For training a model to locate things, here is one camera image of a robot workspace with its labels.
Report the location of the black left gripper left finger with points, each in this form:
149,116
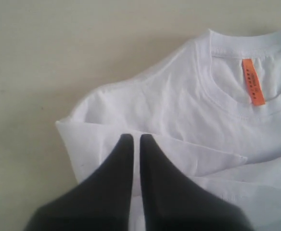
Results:
100,203

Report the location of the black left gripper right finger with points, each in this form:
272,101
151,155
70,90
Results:
172,202

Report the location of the white t-shirt red lettering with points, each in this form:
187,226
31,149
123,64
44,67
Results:
214,108

